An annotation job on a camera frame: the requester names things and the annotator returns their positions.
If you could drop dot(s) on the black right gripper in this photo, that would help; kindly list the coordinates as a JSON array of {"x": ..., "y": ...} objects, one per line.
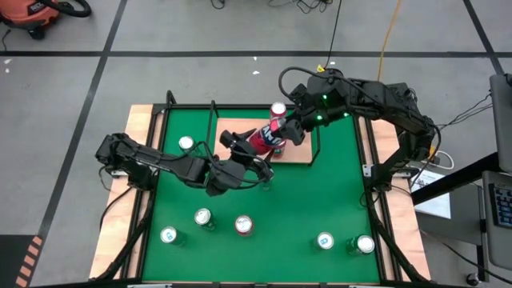
[{"x": 324, "y": 104}]

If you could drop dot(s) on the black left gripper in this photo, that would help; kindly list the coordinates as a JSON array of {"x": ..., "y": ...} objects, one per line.
[{"x": 226, "y": 178}]

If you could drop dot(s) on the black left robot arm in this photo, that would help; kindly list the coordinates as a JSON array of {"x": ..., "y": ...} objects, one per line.
[{"x": 160, "y": 162}]

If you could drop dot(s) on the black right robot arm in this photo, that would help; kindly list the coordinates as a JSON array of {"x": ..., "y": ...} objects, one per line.
[{"x": 400, "y": 108}]

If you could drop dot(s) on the green Sprite can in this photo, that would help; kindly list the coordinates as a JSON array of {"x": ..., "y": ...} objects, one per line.
[
  {"x": 186, "y": 142},
  {"x": 202, "y": 217},
  {"x": 365, "y": 244}
]

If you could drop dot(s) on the green table mat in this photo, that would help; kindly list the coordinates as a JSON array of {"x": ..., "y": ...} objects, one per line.
[{"x": 224, "y": 260}]

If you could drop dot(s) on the yellow power plug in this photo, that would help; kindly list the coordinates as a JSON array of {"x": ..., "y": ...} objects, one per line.
[{"x": 433, "y": 152}]

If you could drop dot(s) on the white paper sheet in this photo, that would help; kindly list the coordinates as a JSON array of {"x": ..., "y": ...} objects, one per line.
[{"x": 436, "y": 206}]

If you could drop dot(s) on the black desk bar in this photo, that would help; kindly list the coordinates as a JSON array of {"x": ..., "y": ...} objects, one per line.
[{"x": 456, "y": 178}]

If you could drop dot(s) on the grey monitor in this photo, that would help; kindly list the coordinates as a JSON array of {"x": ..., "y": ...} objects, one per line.
[{"x": 502, "y": 120}]

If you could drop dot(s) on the black keyboard with blue keys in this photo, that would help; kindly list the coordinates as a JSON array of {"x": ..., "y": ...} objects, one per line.
[{"x": 503, "y": 206}]

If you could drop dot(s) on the grey workstation console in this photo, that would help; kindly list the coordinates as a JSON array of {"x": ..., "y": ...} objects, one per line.
[{"x": 494, "y": 248}]

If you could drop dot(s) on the black caster wheel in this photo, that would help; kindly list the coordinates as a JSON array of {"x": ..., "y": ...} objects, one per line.
[{"x": 472, "y": 278}]

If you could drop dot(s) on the orange shop vacuum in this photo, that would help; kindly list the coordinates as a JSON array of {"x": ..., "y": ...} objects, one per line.
[{"x": 28, "y": 12}]

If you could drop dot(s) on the black mat with orange stripes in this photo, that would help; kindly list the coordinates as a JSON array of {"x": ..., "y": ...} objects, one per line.
[{"x": 16, "y": 264}]

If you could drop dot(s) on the wooden shelf with black frame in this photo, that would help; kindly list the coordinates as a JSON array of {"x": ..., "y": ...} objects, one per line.
[{"x": 302, "y": 154}]

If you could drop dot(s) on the silver arm base bracket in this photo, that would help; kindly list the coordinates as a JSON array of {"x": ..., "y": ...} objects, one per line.
[
  {"x": 116, "y": 173},
  {"x": 368, "y": 170}
]

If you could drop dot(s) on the black metal table frame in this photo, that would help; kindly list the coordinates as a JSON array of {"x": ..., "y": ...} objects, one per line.
[{"x": 200, "y": 285}]

